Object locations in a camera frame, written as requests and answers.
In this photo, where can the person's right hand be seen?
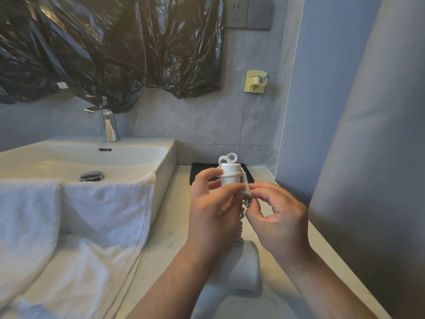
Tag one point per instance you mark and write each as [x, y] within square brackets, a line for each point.
[282, 225]

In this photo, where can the person's left hand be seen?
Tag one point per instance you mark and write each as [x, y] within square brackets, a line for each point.
[212, 225]

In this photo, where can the white hair dryer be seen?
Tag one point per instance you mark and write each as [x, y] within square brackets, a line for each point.
[239, 265]

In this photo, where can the black tray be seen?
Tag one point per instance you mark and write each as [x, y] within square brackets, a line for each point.
[201, 171]

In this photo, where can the person's left forearm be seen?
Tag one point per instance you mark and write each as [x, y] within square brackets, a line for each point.
[172, 289]

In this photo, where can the person's right forearm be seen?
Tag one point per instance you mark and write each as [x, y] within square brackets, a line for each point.
[328, 289]

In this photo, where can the white shower curtain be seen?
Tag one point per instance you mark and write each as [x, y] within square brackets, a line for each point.
[375, 162]

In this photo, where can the chrome sink drain plug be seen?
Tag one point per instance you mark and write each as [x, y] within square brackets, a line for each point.
[92, 176]

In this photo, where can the white sink basin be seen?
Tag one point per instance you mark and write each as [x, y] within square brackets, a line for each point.
[99, 156]

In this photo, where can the chrome faucet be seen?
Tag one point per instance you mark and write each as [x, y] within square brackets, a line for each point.
[110, 129]

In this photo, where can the white towel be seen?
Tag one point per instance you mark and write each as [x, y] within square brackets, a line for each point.
[66, 235]

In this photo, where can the black plastic sheet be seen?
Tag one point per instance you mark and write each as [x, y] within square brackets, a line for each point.
[116, 49]

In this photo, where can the white tape piece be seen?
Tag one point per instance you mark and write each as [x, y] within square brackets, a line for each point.
[61, 85]

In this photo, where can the yellow wall holder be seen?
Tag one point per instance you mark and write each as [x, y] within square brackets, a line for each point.
[251, 84]

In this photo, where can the grey wall power socket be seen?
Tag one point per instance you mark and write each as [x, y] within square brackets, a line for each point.
[236, 13]

